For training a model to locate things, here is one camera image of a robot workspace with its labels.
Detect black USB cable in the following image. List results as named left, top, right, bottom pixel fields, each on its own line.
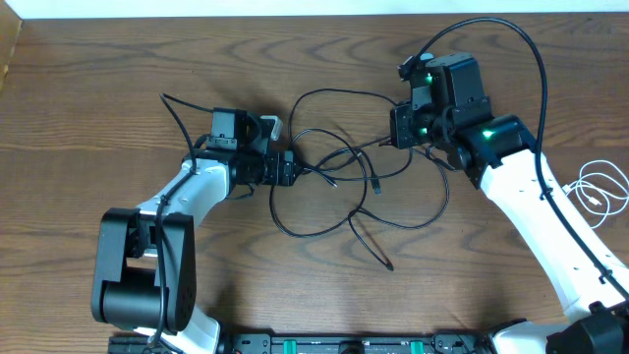
left=268, top=127, right=383, bottom=239

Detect white USB cable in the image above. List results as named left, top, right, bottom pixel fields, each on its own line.
left=562, top=158, right=629, bottom=230

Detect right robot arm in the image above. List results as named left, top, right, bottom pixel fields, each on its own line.
left=390, top=53, right=628, bottom=353

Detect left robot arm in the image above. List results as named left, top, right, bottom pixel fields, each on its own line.
left=90, top=108, right=296, bottom=353

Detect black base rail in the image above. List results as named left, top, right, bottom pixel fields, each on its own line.
left=105, top=332, right=605, bottom=354

